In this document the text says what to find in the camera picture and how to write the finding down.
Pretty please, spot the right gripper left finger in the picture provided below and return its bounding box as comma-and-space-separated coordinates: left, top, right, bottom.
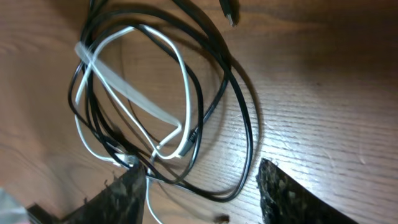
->
61, 165, 147, 224

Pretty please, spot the black cable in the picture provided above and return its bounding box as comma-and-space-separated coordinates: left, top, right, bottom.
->
67, 0, 254, 203
218, 0, 241, 27

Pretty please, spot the white cable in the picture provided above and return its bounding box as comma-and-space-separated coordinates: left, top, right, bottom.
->
73, 24, 192, 224

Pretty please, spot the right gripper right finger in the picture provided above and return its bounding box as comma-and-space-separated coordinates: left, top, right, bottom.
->
256, 159, 356, 224

